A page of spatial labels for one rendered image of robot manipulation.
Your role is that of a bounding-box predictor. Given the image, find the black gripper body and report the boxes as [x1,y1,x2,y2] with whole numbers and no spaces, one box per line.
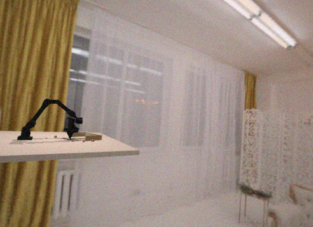
[64,123,78,133]

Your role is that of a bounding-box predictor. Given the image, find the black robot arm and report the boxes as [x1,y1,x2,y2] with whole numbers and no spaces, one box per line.
[21,99,83,137]

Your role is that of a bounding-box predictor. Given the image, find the tan u-shaped wall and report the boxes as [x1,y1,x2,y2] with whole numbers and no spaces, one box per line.
[72,131,102,141]

